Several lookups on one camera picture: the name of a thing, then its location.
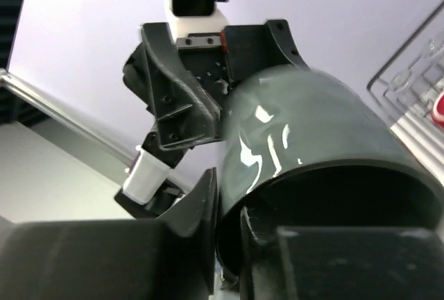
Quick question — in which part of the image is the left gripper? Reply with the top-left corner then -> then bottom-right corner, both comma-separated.
140,19 -> 308,149

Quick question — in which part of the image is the dark green mug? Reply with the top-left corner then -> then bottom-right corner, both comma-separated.
216,65 -> 443,276

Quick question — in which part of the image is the aluminium mounting rail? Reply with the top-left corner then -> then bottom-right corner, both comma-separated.
1,69 -> 133,167

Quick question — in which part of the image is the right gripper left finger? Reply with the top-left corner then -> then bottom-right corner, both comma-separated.
1,169 -> 219,300

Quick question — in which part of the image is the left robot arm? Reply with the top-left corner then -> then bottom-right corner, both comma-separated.
115,19 -> 305,218

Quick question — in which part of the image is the black wire dish rack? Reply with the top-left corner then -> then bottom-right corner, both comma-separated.
366,2 -> 443,132

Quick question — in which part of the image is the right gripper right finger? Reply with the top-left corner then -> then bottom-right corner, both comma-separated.
239,208 -> 443,299

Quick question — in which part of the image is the red mug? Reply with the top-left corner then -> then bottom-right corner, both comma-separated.
430,92 -> 444,126

